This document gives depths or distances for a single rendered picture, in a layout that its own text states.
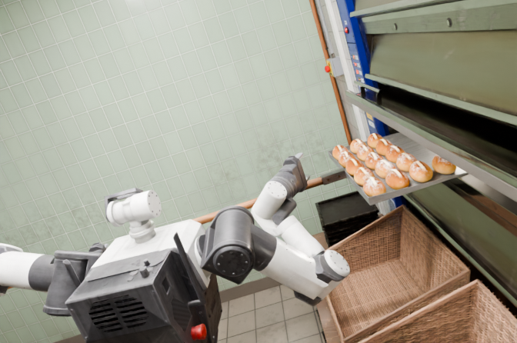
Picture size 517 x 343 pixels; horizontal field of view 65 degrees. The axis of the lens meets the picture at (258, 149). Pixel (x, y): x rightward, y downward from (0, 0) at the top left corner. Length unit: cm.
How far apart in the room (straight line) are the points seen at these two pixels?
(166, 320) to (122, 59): 209
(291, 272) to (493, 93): 60
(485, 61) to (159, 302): 87
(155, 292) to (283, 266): 30
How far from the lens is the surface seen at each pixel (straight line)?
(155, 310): 88
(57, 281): 113
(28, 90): 299
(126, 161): 287
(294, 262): 98
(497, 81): 102
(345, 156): 161
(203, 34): 265
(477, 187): 131
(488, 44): 106
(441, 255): 169
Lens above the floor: 177
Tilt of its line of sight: 15 degrees down
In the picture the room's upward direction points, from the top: 19 degrees counter-clockwise
